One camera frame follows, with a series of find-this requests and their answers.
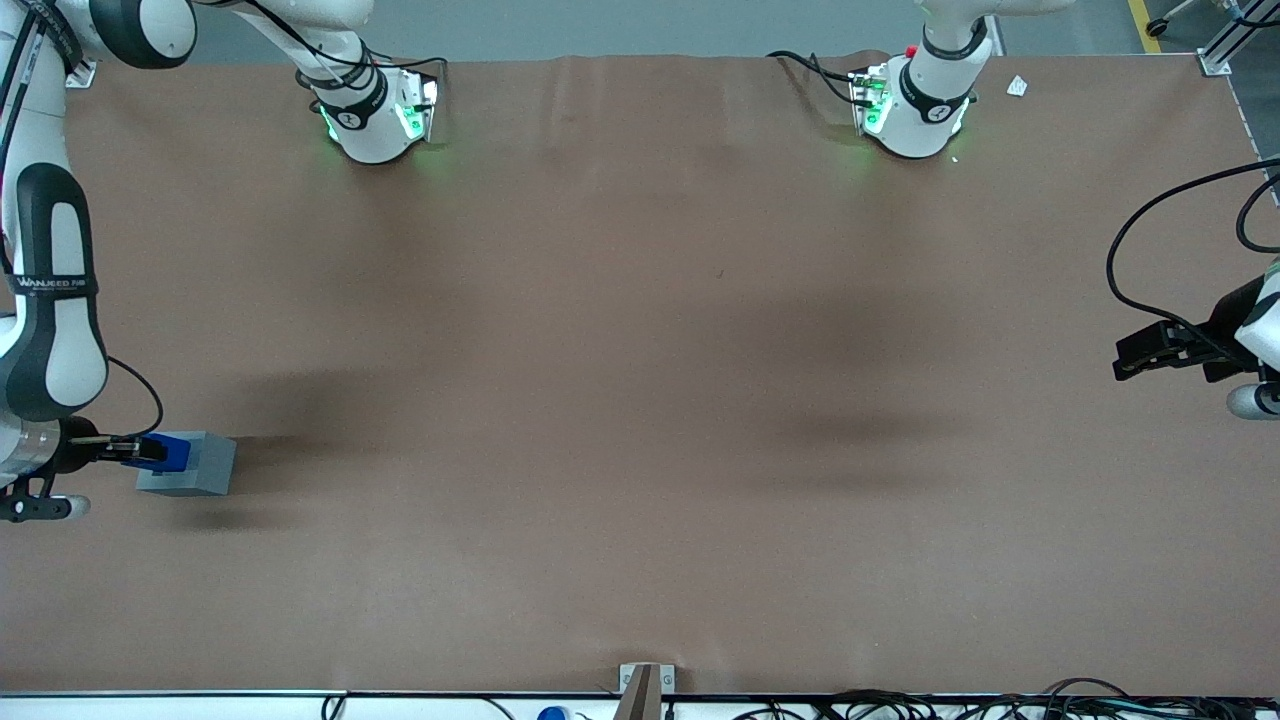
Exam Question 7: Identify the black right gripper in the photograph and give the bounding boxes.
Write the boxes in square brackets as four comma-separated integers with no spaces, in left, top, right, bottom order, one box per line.
[58,418,169,473]

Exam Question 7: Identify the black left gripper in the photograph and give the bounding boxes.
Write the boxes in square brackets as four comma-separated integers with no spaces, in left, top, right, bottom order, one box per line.
[1113,277,1271,384]

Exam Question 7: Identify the blue plastic part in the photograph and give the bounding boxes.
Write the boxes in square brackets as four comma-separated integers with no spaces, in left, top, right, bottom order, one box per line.
[145,432,193,474]

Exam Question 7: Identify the gray square base block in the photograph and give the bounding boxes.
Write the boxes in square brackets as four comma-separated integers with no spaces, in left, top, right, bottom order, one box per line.
[135,431,238,497]

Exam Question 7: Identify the black caster wheel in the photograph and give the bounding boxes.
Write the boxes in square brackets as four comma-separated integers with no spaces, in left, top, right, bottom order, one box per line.
[1145,0,1206,38]

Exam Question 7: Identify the brown table cover sheet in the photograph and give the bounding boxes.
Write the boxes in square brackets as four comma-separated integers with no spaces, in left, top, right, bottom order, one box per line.
[0,50,1280,697]

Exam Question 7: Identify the black right arm wrist cable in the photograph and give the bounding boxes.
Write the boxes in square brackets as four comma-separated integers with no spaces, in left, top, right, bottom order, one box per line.
[105,355,165,441]

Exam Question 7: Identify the long black looped cable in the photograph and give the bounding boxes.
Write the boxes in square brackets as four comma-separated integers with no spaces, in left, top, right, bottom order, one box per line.
[1106,158,1280,333]

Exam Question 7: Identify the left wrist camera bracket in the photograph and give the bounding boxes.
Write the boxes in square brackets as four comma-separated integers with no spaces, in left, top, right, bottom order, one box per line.
[1227,365,1280,421]

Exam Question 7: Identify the short black looped cable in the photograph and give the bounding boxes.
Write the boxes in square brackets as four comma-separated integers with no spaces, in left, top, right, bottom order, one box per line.
[1236,175,1280,254]

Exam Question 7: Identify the black cable bundle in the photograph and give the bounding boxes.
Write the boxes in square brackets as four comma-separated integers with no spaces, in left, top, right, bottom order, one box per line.
[735,677,1280,720]

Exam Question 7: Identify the black left base cable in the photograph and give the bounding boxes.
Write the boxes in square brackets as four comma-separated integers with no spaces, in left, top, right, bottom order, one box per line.
[767,50,863,107]

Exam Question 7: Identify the black base cable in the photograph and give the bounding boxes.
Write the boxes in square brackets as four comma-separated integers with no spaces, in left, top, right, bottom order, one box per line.
[240,0,448,101]
[767,50,863,107]

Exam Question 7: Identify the black right base cable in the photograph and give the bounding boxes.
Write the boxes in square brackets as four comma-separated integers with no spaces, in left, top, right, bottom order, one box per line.
[240,0,448,101]

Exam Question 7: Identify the metal camera post bracket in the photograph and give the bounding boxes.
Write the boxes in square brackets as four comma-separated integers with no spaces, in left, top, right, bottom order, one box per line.
[612,663,676,720]

